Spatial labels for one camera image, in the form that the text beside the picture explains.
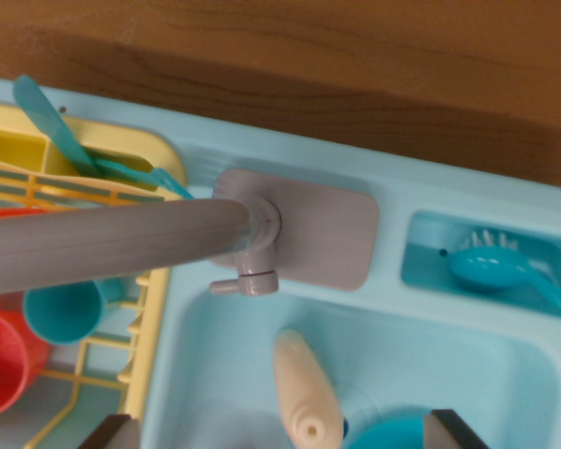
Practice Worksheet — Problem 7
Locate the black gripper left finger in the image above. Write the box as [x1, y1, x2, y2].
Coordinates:
[77, 413, 142, 449]

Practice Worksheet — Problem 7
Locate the red toy plate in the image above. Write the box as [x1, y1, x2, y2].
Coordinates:
[0, 207, 52, 221]

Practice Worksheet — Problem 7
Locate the red toy mug with handle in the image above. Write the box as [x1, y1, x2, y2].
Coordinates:
[0, 294, 52, 421]

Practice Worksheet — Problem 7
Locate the teal toy dish brush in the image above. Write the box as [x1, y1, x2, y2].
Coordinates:
[448, 226, 561, 319]

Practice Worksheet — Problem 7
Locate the grey toy faucet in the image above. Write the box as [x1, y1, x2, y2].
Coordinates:
[0, 167, 381, 297]

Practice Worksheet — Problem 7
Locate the long teal toy utensil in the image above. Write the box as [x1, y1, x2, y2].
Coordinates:
[12, 74, 99, 179]

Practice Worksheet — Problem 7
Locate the light blue toy sink unit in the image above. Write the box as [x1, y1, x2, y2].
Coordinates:
[0, 74, 561, 449]

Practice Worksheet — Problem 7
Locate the small teal toy cup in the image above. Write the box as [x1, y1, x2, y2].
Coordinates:
[22, 275, 137, 346]

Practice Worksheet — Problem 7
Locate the teal toy plate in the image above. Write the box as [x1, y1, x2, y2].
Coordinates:
[343, 405, 426, 449]

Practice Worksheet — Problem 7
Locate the cream toy detergent bottle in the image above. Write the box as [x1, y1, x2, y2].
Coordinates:
[271, 328, 350, 449]

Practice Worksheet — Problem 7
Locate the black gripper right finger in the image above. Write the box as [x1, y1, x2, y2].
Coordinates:
[424, 409, 490, 449]

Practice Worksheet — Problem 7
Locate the yellow plastic dish rack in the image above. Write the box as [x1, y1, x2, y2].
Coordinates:
[0, 100, 191, 449]

